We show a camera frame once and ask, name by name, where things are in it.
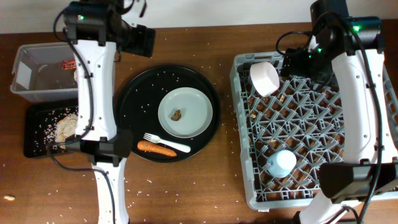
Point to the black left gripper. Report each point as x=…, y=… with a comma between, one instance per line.
x=145, y=42

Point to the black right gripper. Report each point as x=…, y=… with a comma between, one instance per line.
x=300, y=55

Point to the pink bowl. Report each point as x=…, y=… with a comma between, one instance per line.
x=265, y=78

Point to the red snack wrapper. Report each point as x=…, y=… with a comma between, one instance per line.
x=69, y=64

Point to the grey round plate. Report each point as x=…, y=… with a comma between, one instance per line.
x=196, y=110

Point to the light blue plastic cup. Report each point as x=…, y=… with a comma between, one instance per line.
x=281, y=163

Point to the rice and peanut pile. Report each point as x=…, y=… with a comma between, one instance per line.
x=61, y=130

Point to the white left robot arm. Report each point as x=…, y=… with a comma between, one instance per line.
x=98, y=32

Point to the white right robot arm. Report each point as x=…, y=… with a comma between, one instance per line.
x=349, y=50

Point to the peanut in rack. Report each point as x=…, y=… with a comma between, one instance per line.
x=282, y=98

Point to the grey dishwasher rack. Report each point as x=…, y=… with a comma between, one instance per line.
x=308, y=123

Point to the round black tray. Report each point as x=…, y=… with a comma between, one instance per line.
x=137, y=109

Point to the brown food scrap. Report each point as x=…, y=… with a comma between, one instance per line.
x=176, y=116

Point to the clear plastic bin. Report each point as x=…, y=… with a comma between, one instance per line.
x=40, y=77

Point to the orange carrot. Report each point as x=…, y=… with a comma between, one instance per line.
x=151, y=147

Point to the white plastic fork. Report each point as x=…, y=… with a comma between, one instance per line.
x=156, y=139

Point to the black rectangular tray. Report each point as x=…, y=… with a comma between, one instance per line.
x=41, y=122

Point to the peanut on table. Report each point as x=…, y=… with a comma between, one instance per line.
x=9, y=197

